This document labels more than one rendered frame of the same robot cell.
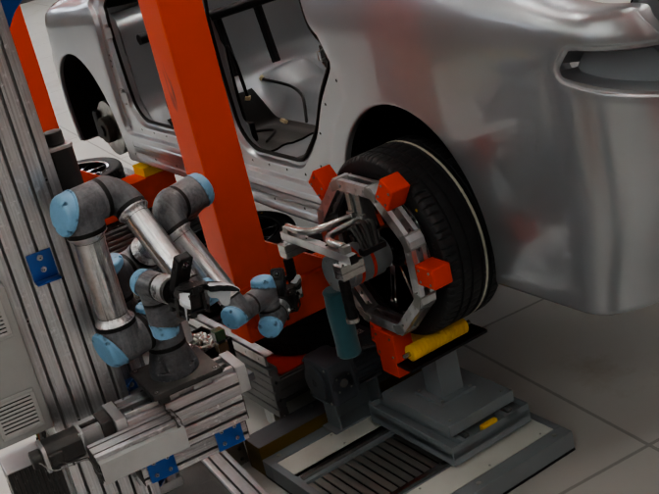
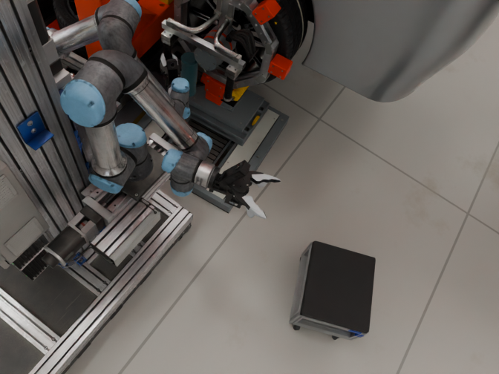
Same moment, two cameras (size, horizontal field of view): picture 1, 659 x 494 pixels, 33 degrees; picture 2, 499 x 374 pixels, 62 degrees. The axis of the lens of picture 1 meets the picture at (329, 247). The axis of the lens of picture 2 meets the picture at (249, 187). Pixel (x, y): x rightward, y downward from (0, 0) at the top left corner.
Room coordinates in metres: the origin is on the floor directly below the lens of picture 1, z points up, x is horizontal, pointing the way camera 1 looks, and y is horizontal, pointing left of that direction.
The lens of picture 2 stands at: (2.22, 0.81, 2.33)
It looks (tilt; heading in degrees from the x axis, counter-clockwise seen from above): 61 degrees down; 311
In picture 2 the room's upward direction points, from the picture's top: 19 degrees clockwise
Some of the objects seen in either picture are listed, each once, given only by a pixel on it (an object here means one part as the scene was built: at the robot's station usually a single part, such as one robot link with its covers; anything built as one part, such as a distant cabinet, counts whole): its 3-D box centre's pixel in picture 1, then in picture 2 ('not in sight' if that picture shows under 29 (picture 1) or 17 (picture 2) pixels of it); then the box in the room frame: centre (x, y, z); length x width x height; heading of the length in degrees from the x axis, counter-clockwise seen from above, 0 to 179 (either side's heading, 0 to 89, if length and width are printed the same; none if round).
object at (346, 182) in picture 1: (374, 254); (223, 38); (3.53, -0.14, 0.85); 0.54 x 0.07 x 0.54; 29
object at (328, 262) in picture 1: (357, 262); (216, 47); (3.49, -0.08, 0.85); 0.21 x 0.14 x 0.14; 119
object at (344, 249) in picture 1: (350, 223); (233, 32); (3.38, -0.08, 1.03); 0.19 x 0.18 x 0.11; 119
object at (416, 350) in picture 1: (436, 339); (244, 83); (3.47, -0.29, 0.51); 0.29 x 0.06 x 0.06; 119
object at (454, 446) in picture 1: (447, 412); (223, 106); (3.62, -0.28, 0.13); 0.50 x 0.36 x 0.10; 29
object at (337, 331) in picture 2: not in sight; (330, 292); (2.27, -0.15, 0.17); 0.43 x 0.36 x 0.34; 134
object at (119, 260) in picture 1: (111, 276); not in sight; (3.54, 0.73, 0.98); 0.13 x 0.12 x 0.14; 139
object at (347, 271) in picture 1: (349, 268); (235, 68); (3.28, -0.05, 0.93); 0.09 x 0.05 x 0.05; 119
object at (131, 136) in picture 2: (158, 321); (129, 143); (3.08, 0.55, 0.98); 0.13 x 0.12 x 0.14; 128
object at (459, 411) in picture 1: (440, 368); (229, 88); (3.61, -0.29, 0.32); 0.40 x 0.30 x 0.28; 29
